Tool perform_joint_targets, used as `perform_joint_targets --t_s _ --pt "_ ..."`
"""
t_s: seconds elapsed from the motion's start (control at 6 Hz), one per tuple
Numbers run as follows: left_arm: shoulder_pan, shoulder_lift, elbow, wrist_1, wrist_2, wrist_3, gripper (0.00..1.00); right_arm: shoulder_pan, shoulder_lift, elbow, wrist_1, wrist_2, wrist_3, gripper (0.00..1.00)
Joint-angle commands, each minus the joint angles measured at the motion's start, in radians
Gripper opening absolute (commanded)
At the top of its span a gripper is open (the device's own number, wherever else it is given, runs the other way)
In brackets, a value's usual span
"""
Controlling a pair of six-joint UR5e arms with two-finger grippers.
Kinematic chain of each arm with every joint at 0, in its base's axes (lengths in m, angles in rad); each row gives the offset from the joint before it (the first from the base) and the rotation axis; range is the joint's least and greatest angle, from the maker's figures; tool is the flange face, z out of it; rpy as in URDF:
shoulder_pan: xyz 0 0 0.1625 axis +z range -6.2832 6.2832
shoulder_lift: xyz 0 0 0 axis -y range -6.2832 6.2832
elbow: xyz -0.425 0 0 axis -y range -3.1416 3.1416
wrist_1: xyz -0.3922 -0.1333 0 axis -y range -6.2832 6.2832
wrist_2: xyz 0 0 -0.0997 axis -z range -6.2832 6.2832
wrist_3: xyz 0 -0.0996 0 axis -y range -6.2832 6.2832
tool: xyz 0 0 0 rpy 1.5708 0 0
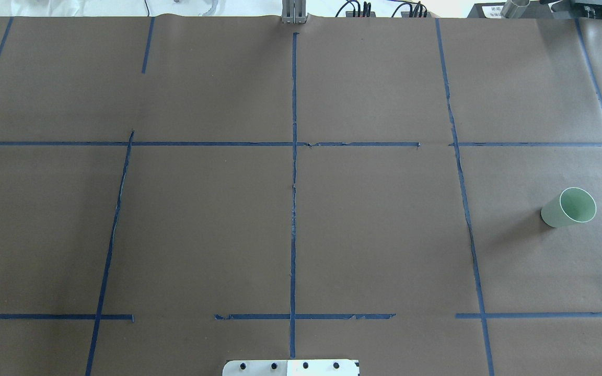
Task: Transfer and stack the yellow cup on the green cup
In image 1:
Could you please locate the green paper cup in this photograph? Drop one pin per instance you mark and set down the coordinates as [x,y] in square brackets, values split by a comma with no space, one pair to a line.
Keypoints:
[572,206]

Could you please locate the brown paper table cover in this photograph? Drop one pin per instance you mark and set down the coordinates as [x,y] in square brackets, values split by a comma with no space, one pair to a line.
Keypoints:
[176,193]

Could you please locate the steel cup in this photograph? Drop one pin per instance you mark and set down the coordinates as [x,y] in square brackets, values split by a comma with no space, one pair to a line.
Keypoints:
[514,9]

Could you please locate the aluminium frame post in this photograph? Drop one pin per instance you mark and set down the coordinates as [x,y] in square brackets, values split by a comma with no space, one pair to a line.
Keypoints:
[294,12]

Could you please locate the black power strip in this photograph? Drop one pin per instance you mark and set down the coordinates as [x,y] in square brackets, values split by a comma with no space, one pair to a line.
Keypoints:
[357,9]

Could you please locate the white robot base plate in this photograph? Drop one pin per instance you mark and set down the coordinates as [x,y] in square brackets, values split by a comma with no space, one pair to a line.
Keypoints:
[292,367]

